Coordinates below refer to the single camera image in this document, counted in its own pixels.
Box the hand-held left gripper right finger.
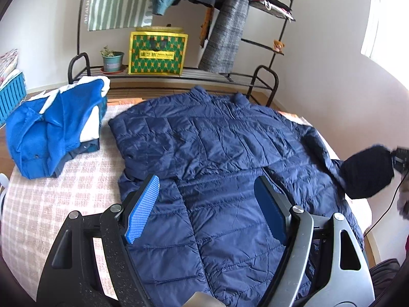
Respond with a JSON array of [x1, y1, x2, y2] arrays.
[[253, 175, 376, 305]]

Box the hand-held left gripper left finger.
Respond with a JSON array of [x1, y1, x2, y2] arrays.
[[36, 174, 160, 299]]

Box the navy puffer jacket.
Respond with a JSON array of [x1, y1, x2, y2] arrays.
[[108, 85, 394, 307]]

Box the black metal clothes rack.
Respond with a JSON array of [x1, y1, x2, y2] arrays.
[[68, 0, 305, 107]]

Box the folded clothes on rack shelf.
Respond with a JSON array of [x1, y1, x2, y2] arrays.
[[254, 0, 295, 20]]

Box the pink checked blanket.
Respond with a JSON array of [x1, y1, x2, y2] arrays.
[[0, 97, 378, 307]]

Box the dark ribbed cloth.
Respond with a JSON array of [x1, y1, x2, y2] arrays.
[[370, 258, 409, 307]]

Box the blue white fleece garment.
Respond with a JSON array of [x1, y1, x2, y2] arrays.
[[6, 76, 111, 180]]

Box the bright window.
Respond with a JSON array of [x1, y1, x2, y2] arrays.
[[360, 0, 409, 68]]

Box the small potted plant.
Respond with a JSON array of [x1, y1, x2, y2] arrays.
[[100, 45, 127, 73]]

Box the green yellow patterned box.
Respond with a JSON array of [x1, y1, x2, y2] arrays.
[[128, 26, 188, 76]]

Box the grey plaid coat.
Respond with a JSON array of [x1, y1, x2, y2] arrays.
[[198, 0, 263, 74]]

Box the orange scarf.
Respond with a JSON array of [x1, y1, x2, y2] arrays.
[[199, 6, 214, 48]]

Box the floral quilt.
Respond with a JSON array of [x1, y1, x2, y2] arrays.
[[0, 49, 19, 85]]

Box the green striped cloth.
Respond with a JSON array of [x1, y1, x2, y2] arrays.
[[86, 0, 160, 32]]

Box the black cable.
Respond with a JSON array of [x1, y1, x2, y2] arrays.
[[363, 174, 408, 238]]

